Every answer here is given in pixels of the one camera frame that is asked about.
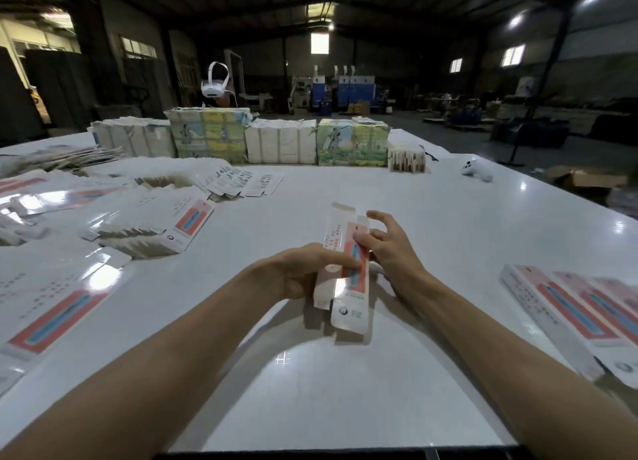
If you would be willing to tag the person's left hand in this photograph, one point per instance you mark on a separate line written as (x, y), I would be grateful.
(304, 267)

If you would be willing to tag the person's right hand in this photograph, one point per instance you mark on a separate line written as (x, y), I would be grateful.
(394, 255)

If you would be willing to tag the white toothbrush carton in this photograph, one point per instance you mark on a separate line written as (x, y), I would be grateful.
(349, 305)

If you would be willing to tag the pile of carton blanks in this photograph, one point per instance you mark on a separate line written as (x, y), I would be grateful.
(75, 245)

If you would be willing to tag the person's right forearm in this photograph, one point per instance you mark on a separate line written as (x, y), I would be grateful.
(528, 375)

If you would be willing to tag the person's left forearm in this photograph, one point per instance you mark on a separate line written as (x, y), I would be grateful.
(125, 380)

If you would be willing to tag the small beige card stack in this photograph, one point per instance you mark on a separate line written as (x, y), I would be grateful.
(407, 160)

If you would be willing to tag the small black tool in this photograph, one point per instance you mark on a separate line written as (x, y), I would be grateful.
(430, 156)

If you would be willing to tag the small white object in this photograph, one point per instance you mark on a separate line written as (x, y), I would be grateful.
(476, 169)

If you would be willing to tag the green printed carton bundle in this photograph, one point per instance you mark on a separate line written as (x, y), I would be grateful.
(353, 143)

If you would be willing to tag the row of white cartons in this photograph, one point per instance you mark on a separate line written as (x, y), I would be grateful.
(133, 138)
(281, 142)

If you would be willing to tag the green yellow carton bundle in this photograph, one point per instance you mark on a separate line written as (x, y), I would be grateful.
(209, 136)

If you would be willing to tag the blue machine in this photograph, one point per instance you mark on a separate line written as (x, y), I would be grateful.
(351, 94)

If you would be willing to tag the blue bins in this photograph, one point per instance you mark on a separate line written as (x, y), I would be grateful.
(533, 133)

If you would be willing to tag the black floor stand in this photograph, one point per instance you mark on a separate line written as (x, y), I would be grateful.
(528, 116)

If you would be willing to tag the white headset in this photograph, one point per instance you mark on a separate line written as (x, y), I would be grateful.
(215, 82)

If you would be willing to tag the open cardboard box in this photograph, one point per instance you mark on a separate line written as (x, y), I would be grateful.
(588, 181)

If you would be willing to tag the square bright window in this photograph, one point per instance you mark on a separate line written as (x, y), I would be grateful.
(319, 43)

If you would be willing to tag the white plastic bags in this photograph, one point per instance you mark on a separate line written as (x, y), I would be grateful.
(623, 200)

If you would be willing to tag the grey crate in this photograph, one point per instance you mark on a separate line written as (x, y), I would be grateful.
(116, 112)

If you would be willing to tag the pile of grey flat sheets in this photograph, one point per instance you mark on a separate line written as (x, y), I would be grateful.
(55, 158)

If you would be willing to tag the dark grey cabinet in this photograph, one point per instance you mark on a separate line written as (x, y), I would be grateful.
(58, 86)

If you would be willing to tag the small wall window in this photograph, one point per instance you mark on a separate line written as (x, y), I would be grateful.
(456, 65)

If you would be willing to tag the double wall window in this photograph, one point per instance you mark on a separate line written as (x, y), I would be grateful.
(513, 55)

